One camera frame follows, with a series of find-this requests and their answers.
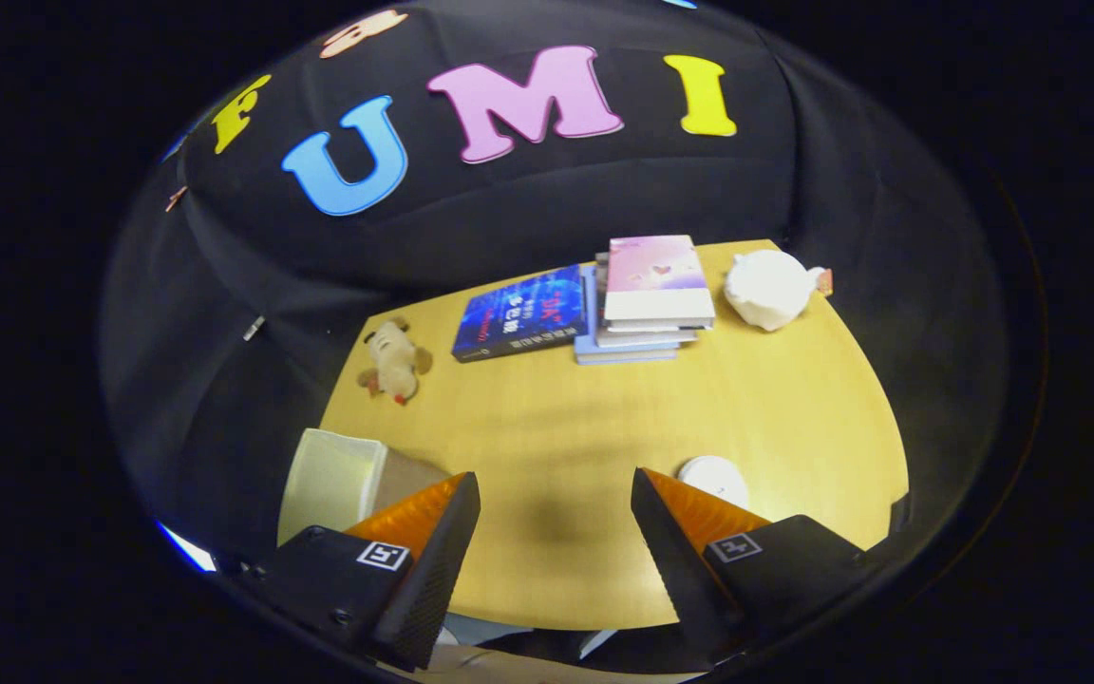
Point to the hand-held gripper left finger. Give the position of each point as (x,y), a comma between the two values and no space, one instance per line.
(428,589)

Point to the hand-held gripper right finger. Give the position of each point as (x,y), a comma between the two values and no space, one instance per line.
(680,579)

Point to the white canvas shoe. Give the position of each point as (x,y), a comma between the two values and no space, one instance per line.
(713,475)

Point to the beige fabric storage box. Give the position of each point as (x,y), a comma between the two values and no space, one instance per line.
(329,480)

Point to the tan plush dog toy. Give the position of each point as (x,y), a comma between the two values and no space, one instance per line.
(395,366)

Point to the light blue book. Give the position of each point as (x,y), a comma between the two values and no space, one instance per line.
(623,355)

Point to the dark blue book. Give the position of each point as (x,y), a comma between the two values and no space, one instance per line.
(518,313)

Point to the white plush toy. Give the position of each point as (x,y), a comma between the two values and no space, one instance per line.
(770,290)

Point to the pink cover book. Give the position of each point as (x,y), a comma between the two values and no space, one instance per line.
(656,271)

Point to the silver cloth clip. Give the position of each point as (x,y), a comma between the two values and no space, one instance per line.
(254,329)

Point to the black backdrop cloth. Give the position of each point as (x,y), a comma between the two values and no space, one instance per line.
(604,190)

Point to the copper cloth clip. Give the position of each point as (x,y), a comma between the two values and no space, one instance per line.
(176,199)

